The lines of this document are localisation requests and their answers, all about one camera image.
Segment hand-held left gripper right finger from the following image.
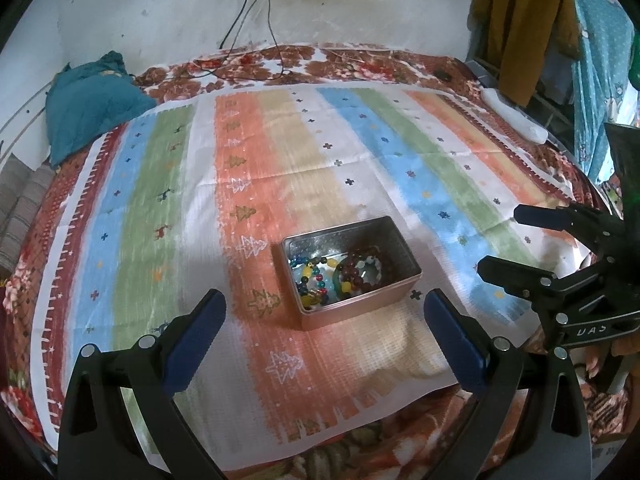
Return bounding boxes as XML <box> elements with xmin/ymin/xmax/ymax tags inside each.
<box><xmin>424</xmin><ymin>289</ymin><xmax>593</xmax><ymax>480</ymax></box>

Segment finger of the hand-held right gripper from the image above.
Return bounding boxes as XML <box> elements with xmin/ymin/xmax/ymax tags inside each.
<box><xmin>477</xmin><ymin>255</ymin><xmax>571</xmax><ymax>311</ymax></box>
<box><xmin>514</xmin><ymin>203</ymin><xmax>626</xmax><ymax>253</ymax></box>

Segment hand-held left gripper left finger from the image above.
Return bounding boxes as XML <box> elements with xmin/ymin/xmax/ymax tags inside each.
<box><xmin>57</xmin><ymin>289</ymin><xmax>227</xmax><ymax>480</ymax></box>

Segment rose gold tin box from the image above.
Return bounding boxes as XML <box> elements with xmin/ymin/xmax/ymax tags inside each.
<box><xmin>281</xmin><ymin>216</ymin><xmax>422</xmax><ymax>332</ymax></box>

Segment yellow and brown bead bracelet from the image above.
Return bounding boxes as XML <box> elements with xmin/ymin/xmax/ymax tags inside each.
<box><xmin>299</xmin><ymin>257</ymin><xmax>341</xmax><ymax>311</ymax></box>

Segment red bead bracelet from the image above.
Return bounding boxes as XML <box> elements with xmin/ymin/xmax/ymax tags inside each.
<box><xmin>334</xmin><ymin>251</ymin><xmax>387</xmax><ymax>295</ymax></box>

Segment multicolour glass bead bracelet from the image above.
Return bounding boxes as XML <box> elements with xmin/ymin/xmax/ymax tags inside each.
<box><xmin>289</xmin><ymin>255</ymin><xmax>331</xmax><ymax>297</ymax></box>

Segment white bolster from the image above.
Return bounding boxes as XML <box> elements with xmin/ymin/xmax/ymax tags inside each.
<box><xmin>481</xmin><ymin>89</ymin><xmax>549</xmax><ymax>144</ymax></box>

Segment light blue patterned cloth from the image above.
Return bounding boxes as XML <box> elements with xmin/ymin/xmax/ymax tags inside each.
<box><xmin>565</xmin><ymin>0</ymin><xmax>640</xmax><ymax>183</ymax></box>

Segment striped printed mat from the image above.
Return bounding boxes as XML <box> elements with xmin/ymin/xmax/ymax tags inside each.
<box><xmin>30</xmin><ymin>82</ymin><xmax>591</xmax><ymax>473</ymax></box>

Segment mustard hanging garment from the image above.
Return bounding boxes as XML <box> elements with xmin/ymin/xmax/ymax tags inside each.
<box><xmin>474</xmin><ymin>0</ymin><xmax>582</xmax><ymax>107</ymax></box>

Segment grey striped cushion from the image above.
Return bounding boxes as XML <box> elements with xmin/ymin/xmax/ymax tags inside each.
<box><xmin>0</xmin><ymin>157</ymin><xmax>56</xmax><ymax>273</ymax></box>

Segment teal quilted cloth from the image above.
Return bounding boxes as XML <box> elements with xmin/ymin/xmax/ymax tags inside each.
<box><xmin>46</xmin><ymin>51</ymin><xmax>158</xmax><ymax>168</ymax></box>

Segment black cable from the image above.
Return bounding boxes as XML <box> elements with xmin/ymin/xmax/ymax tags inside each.
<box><xmin>212</xmin><ymin>0</ymin><xmax>301</xmax><ymax>81</ymax></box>
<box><xmin>219</xmin><ymin>0</ymin><xmax>253</xmax><ymax>50</ymax></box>

